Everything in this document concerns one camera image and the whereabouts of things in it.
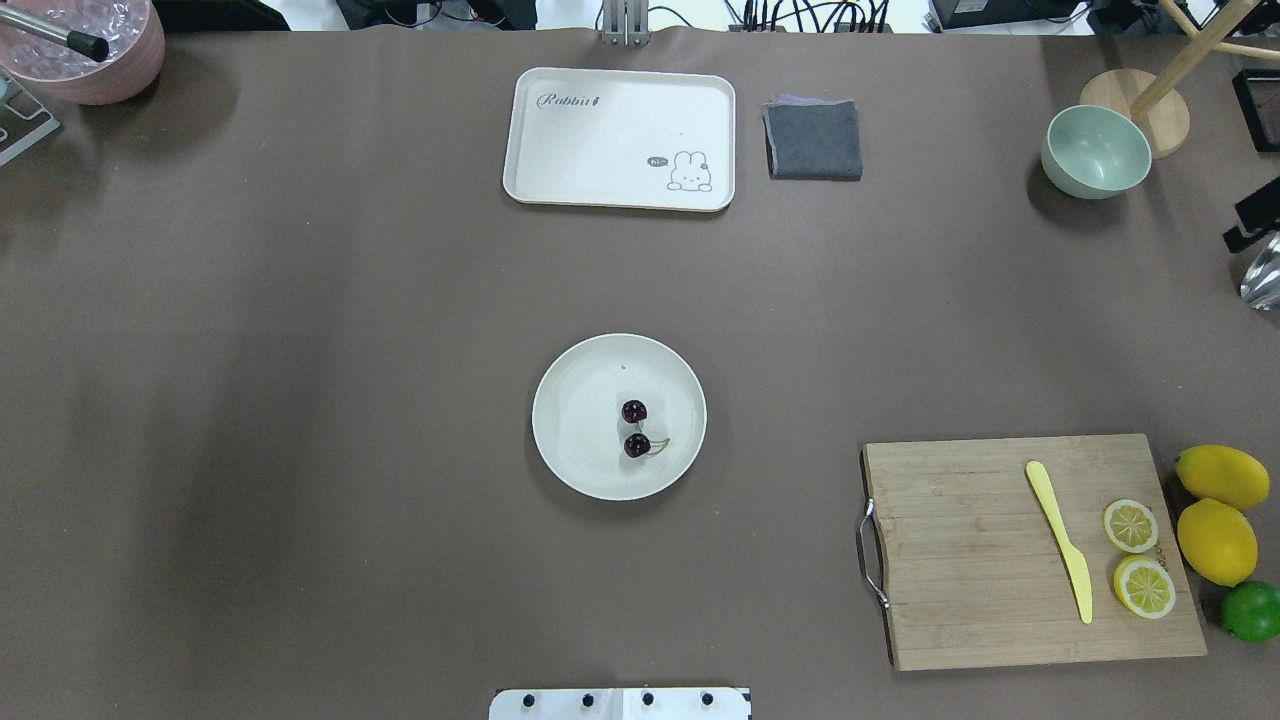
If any wooden glass stand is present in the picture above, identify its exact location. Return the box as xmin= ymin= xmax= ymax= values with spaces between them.
xmin=1079 ymin=1 xmax=1277 ymax=159

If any grey folded cloth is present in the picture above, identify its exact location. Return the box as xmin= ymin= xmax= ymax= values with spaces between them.
xmin=762 ymin=96 xmax=864 ymax=181

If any round yellow lemon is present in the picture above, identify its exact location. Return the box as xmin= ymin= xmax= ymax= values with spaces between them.
xmin=1176 ymin=498 xmax=1260 ymax=587

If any green lime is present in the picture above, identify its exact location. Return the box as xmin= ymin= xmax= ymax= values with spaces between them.
xmin=1220 ymin=582 xmax=1279 ymax=643

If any oval yellow lemon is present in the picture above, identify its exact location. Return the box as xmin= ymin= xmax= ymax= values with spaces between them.
xmin=1174 ymin=445 xmax=1271 ymax=511

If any round white plate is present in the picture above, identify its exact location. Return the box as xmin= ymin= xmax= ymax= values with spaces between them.
xmin=531 ymin=333 xmax=708 ymax=501

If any white wire cup rack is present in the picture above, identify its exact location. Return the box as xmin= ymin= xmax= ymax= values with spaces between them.
xmin=0 ymin=70 xmax=61 ymax=167

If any dark red cherry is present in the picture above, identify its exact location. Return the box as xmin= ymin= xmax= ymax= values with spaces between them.
xmin=620 ymin=398 xmax=648 ymax=425
xmin=622 ymin=432 xmax=669 ymax=459

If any lemon slice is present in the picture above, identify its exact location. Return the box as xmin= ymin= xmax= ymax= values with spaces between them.
xmin=1111 ymin=553 xmax=1178 ymax=620
xmin=1102 ymin=498 xmax=1160 ymax=553

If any lower lemon slice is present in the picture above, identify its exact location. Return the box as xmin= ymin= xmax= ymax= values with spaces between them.
xmin=1111 ymin=553 xmax=1178 ymax=620

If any pink ribbed bowl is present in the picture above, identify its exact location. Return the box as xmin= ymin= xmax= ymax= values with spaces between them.
xmin=1 ymin=1 xmax=165 ymax=105

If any aluminium frame post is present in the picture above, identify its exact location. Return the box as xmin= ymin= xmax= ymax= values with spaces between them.
xmin=599 ymin=0 xmax=652 ymax=47

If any yellow plastic knife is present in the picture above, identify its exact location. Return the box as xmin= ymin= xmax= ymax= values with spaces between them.
xmin=1025 ymin=460 xmax=1094 ymax=625

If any black muddler in bowl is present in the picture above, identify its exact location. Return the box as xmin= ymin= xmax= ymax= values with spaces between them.
xmin=1 ymin=3 xmax=110 ymax=61

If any mint green bowl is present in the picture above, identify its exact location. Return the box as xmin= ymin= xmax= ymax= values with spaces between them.
xmin=1039 ymin=105 xmax=1153 ymax=200

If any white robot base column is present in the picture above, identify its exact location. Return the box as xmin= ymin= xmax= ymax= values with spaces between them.
xmin=488 ymin=685 xmax=753 ymax=719

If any bamboo cutting board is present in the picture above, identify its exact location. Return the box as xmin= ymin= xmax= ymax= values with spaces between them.
xmin=861 ymin=434 xmax=1207 ymax=671

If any upper lemon slice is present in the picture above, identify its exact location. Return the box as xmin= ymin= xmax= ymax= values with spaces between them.
xmin=1102 ymin=498 xmax=1160 ymax=553

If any steel scoop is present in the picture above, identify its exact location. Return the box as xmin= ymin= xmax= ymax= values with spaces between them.
xmin=1239 ymin=231 xmax=1279 ymax=313

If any white rabbit tray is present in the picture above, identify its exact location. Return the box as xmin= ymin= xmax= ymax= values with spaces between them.
xmin=502 ymin=67 xmax=737 ymax=211

